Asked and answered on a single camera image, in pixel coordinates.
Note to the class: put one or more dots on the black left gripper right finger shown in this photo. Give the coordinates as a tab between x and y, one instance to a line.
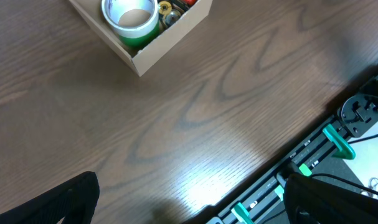
309	200

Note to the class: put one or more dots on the beige masking tape roll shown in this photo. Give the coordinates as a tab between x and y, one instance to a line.
131	18

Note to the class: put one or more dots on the brown cardboard box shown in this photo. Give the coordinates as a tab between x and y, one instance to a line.
142	59

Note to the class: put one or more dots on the green tape roll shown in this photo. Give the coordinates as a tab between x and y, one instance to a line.
142	41

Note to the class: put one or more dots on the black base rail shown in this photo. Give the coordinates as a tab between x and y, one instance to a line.
341	151

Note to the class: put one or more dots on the red stapler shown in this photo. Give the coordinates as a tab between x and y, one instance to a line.
190	3

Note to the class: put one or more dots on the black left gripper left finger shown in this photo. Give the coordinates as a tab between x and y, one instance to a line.
73	201

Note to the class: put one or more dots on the black teardrop tape measure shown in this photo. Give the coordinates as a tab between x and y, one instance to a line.
170	11

